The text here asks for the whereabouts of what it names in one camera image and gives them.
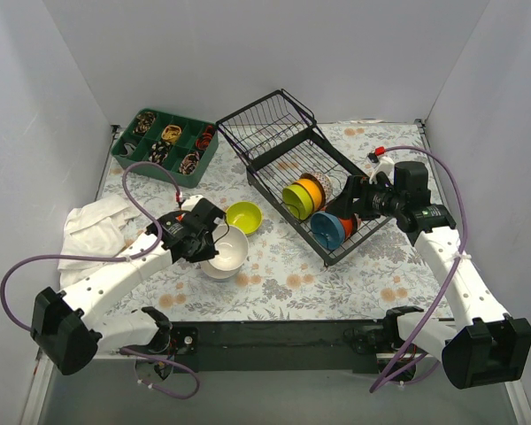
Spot brown patterned bowl row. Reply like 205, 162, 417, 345
353, 214, 362, 232
302, 172, 333, 202

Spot white bowl row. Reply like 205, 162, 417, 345
201, 261, 240, 281
209, 224, 249, 271

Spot lime green bowl back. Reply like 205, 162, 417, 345
226, 201, 263, 236

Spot lime green bowl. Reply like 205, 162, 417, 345
282, 183, 314, 220
226, 201, 263, 236

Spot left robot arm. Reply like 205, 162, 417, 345
30, 196, 226, 375

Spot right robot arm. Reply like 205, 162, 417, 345
327, 161, 531, 389

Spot orange bowl front right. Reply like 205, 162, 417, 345
329, 214, 357, 242

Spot blue bowl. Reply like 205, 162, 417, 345
310, 211, 345, 251

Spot yellow orange bowl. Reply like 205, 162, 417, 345
295, 178, 325, 211

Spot floral patterned table mat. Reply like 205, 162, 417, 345
106, 122, 443, 321

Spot lime green bowl front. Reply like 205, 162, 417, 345
282, 183, 314, 220

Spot pink floral rolled belt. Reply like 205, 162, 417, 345
178, 151, 202, 175

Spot green compartment organizer tray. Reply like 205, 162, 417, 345
112, 109, 219, 189

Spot dark floral rolled belt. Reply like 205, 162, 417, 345
148, 140, 173, 166

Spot red black rolled belt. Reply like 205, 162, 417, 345
195, 125, 215, 151

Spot white crumpled cloth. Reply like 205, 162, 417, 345
57, 195, 145, 284

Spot yellow rolled belt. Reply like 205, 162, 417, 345
161, 124, 182, 145

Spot grey rolled belt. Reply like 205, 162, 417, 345
117, 142, 137, 158

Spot brown patterned rolled belt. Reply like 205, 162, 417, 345
133, 111, 158, 135

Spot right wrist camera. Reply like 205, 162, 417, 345
367, 146, 395, 184

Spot black wire dish rack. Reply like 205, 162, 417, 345
216, 89, 388, 267

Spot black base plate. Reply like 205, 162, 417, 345
119, 319, 419, 374

